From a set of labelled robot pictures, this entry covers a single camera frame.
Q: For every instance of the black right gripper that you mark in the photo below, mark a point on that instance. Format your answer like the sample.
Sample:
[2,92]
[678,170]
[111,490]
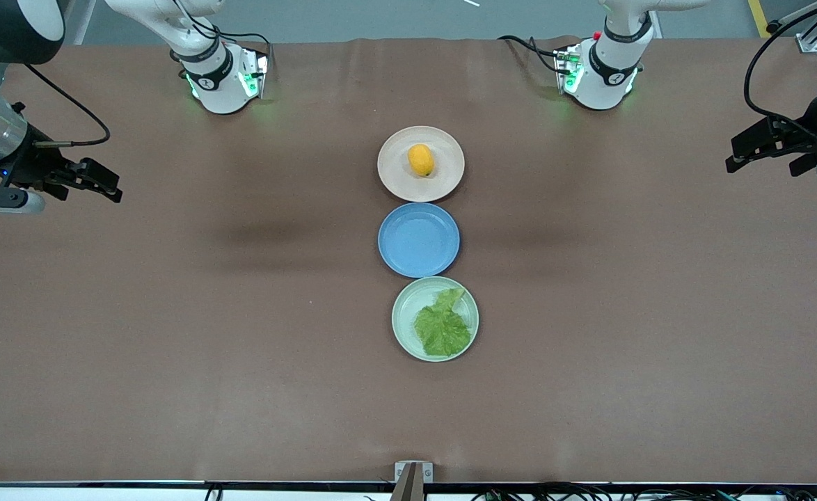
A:
[28,163]

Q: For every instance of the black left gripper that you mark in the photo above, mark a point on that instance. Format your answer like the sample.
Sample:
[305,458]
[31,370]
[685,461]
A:
[800,133]

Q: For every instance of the yellow lemon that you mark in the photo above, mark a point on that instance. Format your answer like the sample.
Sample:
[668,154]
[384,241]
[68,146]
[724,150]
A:
[421,160]

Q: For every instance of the green lettuce leaf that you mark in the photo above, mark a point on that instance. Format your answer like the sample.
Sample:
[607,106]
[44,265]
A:
[442,327]

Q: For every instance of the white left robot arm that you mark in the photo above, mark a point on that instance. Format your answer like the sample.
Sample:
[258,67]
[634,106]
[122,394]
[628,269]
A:
[607,76]

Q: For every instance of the brown table cover sheet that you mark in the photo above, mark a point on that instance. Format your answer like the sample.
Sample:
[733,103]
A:
[172,348]

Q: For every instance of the beige round plate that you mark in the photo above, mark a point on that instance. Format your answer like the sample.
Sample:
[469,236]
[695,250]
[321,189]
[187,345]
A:
[394,174]

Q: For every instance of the blue round plate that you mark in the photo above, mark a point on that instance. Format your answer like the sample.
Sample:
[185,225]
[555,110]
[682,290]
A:
[419,240]

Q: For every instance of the pale green round plate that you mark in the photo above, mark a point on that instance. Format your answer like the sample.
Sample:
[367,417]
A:
[408,306]

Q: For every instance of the aluminium frame strut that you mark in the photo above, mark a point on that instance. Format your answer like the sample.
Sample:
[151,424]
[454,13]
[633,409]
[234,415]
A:
[808,38]

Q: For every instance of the metal bracket with post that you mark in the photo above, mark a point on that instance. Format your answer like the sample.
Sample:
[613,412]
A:
[413,476]

